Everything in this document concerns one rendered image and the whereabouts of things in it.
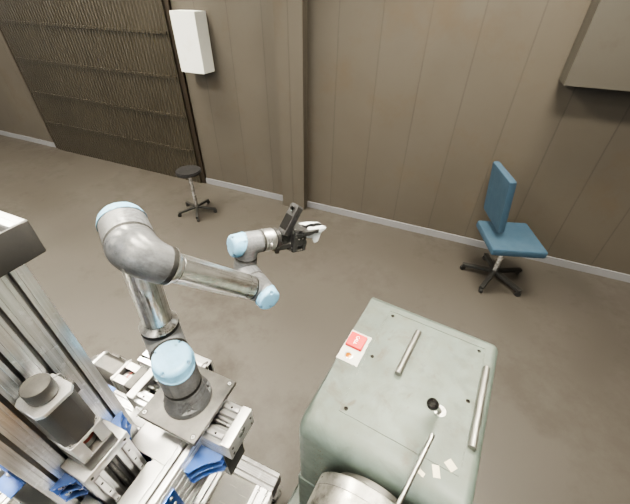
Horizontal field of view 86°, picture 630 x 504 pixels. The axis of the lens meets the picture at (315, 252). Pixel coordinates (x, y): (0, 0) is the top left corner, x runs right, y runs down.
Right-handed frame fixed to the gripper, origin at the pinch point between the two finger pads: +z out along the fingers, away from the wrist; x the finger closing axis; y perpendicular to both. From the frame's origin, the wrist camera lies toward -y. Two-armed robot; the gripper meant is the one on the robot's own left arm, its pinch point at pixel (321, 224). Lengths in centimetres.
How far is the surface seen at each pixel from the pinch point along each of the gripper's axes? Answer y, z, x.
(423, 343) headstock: 31, 18, 43
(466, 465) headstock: 39, -2, 75
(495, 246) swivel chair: 60, 213, -23
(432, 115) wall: -32, 216, -121
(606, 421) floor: 131, 188, 93
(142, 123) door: 28, 26, -445
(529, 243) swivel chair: 56, 242, -9
